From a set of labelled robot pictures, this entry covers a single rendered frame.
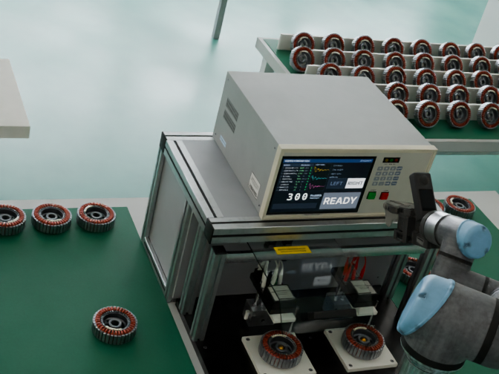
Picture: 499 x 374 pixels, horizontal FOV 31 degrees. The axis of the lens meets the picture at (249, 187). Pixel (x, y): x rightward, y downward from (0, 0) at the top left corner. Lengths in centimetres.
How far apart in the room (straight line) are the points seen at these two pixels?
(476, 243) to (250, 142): 63
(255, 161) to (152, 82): 304
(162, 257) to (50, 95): 251
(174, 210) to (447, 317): 105
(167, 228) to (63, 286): 31
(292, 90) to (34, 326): 89
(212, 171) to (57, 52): 315
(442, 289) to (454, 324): 6
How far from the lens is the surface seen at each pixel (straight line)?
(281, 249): 217
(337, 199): 222
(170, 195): 241
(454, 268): 193
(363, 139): 221
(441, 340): 154
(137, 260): 254
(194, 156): 235
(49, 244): 255
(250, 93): 228
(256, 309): 236
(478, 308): 154
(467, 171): 523
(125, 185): 422
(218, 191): 223
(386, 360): 242
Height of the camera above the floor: 230
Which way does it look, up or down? 31 degrees down
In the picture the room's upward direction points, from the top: 15 degrees clockwise
